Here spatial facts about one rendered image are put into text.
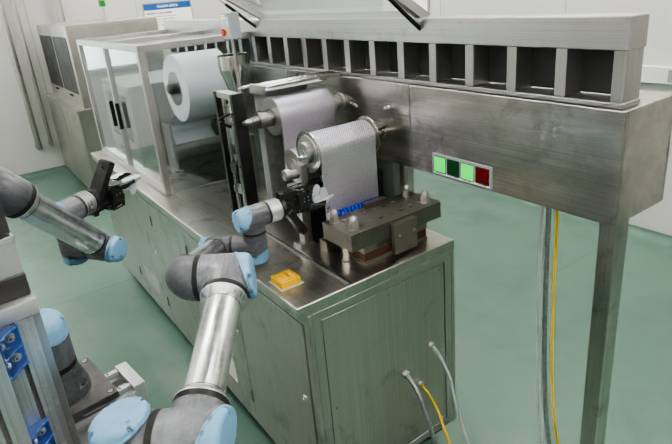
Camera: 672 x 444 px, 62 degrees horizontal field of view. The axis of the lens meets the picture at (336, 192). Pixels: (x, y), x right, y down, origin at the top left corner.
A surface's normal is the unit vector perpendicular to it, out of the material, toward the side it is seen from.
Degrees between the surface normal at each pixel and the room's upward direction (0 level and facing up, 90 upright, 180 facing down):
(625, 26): 90
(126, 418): 7
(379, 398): 90
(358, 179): 90
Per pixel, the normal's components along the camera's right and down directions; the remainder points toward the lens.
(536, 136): -0.81, 0.26
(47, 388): 0.68, 0.20
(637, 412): -0.08, -0.93
